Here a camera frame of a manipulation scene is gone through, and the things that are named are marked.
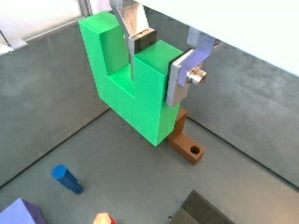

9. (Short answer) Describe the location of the green U-shaped block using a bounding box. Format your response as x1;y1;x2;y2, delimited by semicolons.
79;11;182;145

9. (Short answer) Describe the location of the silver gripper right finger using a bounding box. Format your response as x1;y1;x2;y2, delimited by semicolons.
166;27;219;107

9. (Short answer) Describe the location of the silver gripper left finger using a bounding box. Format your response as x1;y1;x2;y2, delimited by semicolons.
110;0;156;79

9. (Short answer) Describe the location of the blue hexagonal peg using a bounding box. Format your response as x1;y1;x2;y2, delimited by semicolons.
51;164;83;194

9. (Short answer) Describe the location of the dark grey metal plate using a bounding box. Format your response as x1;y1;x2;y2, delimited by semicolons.
170;190;235;224

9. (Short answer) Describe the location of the brown T-shaped block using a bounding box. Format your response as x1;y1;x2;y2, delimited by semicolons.
167;108;206;165

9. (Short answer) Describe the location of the purple insertion board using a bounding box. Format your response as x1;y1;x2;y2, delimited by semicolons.
0;199;47;224

